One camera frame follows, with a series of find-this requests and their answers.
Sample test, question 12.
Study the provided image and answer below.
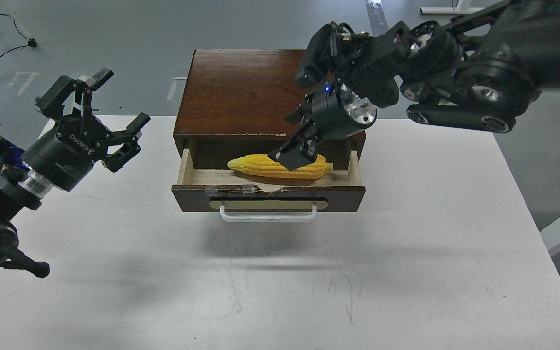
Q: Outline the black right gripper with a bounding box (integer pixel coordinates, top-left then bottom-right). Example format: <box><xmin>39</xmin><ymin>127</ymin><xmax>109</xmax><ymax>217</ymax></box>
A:
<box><xmin>267</xmin><ymin>83</ymin><xmax>378</xmax><ymax>171</ymax></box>

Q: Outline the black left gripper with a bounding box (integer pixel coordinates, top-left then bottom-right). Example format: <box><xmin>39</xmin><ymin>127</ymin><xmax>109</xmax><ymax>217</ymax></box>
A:
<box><xmin>21</xmin><ymin>67</ymin><xmax>151</xmax><ymax>192</ymax></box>

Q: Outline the yellow corn cob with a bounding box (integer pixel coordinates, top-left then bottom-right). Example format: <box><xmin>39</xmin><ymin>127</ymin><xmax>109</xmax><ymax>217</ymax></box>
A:
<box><xmin>227</xmin><ymin>154</ymin><xmax>334</xmax><ymax>179</ymax></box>

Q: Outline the wooden drawer with white handle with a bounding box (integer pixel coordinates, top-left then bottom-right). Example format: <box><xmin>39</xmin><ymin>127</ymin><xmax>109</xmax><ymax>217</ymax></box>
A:
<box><xmin>172</xmin><ymin>149</ymin><xmax>366</xmax><ymax>222</ymax></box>

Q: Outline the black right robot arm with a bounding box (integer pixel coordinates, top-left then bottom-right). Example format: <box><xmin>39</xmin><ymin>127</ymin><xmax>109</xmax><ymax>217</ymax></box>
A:
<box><xmin>268</xmin><ymin>0</ymin><xmax>560</xmax><ymax>170</ymax></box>

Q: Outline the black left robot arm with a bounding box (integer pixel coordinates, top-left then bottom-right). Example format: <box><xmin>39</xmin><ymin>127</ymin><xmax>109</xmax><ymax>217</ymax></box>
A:
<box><xmin>0</xmin><ymin>67</ymin><xmax>150</xmax><ymax>278</ymax></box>

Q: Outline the dark wooden drawer cabinet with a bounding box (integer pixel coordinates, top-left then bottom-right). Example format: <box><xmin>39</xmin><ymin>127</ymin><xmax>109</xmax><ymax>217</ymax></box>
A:
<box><xmin>173</xmin><ymin>49</ymin><xmax>366</xmax><ymax>158</ymax></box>

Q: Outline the white cart leg with casters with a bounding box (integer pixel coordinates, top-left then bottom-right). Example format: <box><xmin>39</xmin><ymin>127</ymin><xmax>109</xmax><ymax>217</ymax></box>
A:
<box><xmin>0</xmin><ymin>0</ymin><xmax>38</xmax><ymax>47</ymax></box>

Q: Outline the white desk leg base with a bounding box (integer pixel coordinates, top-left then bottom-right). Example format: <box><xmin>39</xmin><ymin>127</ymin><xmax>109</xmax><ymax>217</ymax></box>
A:
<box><xmin>420</xmin><ymin>0</ymin><xmax>485</xmax><ymax>15</ymax></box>

